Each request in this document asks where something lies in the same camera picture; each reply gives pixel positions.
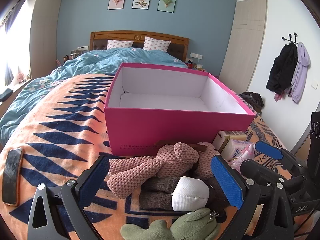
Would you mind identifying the pink drawstring pouch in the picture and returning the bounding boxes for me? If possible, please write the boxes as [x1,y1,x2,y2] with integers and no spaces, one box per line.
[228,155,254,174]

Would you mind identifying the brown and white plush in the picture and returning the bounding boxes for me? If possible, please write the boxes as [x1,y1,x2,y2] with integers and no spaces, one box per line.
[139,176,230,223]

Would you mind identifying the gold tissue pack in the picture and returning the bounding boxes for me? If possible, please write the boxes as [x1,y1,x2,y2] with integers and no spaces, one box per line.
[212,131,247,153]

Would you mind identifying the pink knitted teddy bear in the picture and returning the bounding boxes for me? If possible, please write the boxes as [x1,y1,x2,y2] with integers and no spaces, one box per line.
[107,142,219,199]

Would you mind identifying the green plush toy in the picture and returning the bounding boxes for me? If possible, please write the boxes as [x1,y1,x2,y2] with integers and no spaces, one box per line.
[120,207,220,240]

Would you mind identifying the dark clothes pile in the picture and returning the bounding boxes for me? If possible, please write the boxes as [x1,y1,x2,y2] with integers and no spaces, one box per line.
[239,92,264,114]

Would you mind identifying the lilac hanging hoodie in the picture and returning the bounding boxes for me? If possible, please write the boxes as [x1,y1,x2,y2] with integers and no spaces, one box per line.
[287,42,310,104]

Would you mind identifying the smartphone with brown case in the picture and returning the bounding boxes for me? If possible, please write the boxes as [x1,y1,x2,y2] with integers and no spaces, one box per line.
[2,147,23,206]

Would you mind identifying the black hanging jacket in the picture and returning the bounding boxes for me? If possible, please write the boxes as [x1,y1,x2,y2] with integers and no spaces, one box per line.
[266,43,298,95]

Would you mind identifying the pink cardboard box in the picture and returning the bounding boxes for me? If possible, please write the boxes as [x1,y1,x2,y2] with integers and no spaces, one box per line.
[104,63,255,156]

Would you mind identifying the blue floral duvet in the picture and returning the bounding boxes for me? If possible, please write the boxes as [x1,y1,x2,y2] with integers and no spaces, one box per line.
[1,48,187,146]

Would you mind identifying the wooden headboard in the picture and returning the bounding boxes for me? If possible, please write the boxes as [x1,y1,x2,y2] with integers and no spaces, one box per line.
[89,30,189,61]

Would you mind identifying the left patterned pillow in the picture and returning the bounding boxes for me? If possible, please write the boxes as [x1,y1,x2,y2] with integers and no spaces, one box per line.
[107,40,134,50]

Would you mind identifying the patterned pillow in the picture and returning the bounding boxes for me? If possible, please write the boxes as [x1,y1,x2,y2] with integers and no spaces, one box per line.
[143,36,171,52]
[107,40,134,50]

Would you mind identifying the right patterned pillow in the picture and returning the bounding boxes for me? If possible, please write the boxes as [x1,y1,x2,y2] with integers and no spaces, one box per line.
[143,36,171,52]

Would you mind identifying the right framed leaf picture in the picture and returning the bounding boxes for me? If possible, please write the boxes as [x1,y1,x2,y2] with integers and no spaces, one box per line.
[157,0,176,13]

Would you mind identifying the left framed flower picture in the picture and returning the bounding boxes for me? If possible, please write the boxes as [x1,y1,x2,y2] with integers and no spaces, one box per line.
[107,0,125,10]

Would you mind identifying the framed flower picture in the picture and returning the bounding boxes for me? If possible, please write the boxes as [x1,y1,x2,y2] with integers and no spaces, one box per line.
[132,0,150,10]
[107,0,125,10]

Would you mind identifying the middle framed flower picture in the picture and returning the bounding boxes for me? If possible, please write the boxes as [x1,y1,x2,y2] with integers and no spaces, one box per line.
[132,0,150,10]

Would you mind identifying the black wall coat hook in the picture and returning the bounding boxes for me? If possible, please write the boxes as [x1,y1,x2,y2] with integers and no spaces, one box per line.
[281,32,298,45]

